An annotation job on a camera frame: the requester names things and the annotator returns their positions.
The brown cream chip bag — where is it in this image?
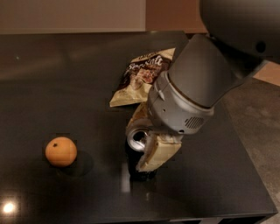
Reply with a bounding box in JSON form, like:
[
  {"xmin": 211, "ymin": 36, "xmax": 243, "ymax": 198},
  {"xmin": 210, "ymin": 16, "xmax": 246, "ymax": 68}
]
[{"xmin": 109, "ymin": 48, "xmax": 175, "ymax": 107}]

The orange fruit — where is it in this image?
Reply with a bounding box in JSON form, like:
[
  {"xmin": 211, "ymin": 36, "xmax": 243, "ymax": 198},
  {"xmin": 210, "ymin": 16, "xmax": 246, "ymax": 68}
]
[{"xmin": 45, "ymin": 136, "xmax": 77, "ymax": 167}]

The dark blue pepsi can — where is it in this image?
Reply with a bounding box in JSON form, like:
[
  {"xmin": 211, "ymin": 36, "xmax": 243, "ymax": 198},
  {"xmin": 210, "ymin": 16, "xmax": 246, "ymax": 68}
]
[{"xmin": 125, "ymin": 129, "xmax": 157, "ymax": 181}]

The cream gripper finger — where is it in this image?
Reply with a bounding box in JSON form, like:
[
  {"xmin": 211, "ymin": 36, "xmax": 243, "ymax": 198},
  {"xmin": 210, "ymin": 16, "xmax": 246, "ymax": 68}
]
[
  {"xmin": 136, "ymin": 132, "xmax": 183, "ymax": 172},
  {"xmin": 126, "ymin": 102, "xmax": 152, "ymax": 131}
]

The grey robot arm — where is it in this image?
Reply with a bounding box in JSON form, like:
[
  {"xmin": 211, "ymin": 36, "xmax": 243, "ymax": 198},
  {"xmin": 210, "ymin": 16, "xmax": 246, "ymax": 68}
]
[{"xmin": 126, "ymin": 0, "xmax": 280, "ymax": 172}]

